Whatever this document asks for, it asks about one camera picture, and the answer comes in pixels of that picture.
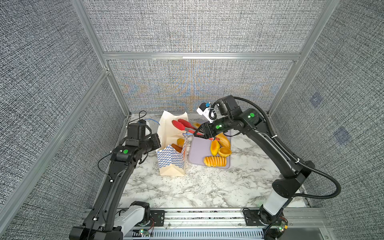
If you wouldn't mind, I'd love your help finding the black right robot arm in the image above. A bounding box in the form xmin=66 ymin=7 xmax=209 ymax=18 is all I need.
xmin=194 ymin=95 xmax=311 ymax=226

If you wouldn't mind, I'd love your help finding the yellow oval bun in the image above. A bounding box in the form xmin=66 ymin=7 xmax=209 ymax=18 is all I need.
xmin=210 ymin=140 xmax=221 ymax=156

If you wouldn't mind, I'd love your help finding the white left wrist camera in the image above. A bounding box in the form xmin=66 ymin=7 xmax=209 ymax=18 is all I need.
xmin=137 ymin=120 xmax=152 ymax=139

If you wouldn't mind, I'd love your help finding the black corrugated cable conduit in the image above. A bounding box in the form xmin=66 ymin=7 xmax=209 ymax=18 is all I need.
xmin=233 ymin=96 xmax=342 ymax=240

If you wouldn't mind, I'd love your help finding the ridged spiral bread roll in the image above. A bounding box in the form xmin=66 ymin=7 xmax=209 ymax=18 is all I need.
xmin=204 ymin=156 xmax=227 ymax=167

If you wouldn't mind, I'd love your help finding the long baguette loaf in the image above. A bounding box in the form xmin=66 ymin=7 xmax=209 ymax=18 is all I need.
xmin=216 ymin=133 xmax=231 ymax=149

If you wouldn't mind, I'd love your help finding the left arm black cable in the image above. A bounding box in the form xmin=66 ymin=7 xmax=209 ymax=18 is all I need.
xmin=97 ymin=110 xmax=149 ymax=184

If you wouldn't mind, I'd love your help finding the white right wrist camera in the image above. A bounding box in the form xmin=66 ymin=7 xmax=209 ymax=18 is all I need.
xmin=197 ymin=103 xmax=217 ymax=123

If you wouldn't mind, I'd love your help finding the round yellow tart bread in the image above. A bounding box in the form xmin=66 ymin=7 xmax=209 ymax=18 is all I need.
xmin=218 ymin=147 xmax=232 ymax=158

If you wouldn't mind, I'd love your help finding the sesame sugar bun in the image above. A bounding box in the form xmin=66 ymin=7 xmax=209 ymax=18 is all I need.
xmin=177 ymin=138 xmax=185 ymax=148

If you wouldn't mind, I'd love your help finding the aluminium enclosure frame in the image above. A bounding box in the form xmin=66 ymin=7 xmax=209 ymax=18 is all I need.
xmin=0 ymin=0 xmax=384 ymax=240

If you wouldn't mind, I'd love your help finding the lilac plastic tray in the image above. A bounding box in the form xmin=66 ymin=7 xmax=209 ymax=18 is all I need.
xmin=188 ymin=136 xmax=213 ymax=167

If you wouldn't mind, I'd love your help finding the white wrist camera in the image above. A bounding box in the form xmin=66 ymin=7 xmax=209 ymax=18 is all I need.
xmin=197 ymin=103 xmax=217 ymax=123
xmin=137 ymin=120 xmax=152 ymax=139

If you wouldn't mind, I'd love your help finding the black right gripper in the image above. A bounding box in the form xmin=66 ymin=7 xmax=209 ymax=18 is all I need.
xmin=193 ymin=116 xmax=234 ymax=139

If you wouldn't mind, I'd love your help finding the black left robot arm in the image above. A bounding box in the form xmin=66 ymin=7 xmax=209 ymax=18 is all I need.
xmin=69 ymin=120 xmax=161 ymax=240

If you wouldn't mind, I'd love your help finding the blue checkered paper bag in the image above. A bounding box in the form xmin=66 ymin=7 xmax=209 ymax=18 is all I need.
xmin=145 ymin=111 xmax=192 ymax=177

